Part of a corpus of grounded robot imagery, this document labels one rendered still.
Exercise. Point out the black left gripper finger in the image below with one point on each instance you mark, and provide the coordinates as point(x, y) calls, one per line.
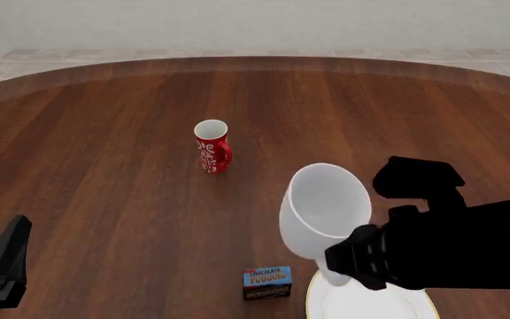
point(9, 246)

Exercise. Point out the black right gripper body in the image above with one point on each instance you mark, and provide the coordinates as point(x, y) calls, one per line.
point(383, 266)

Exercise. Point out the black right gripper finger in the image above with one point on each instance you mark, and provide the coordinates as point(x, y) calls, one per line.
point(348, 254)

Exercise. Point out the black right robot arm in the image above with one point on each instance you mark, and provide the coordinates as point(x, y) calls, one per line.
point(467, 246)

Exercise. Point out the white plate with gold rim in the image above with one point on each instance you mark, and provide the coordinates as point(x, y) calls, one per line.
point(361, 304)

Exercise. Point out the red mug with white pattern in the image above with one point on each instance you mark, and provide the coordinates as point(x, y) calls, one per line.
point(213, 153)

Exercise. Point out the chocolate pudding box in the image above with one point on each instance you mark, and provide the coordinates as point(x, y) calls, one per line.
point(267, 282)

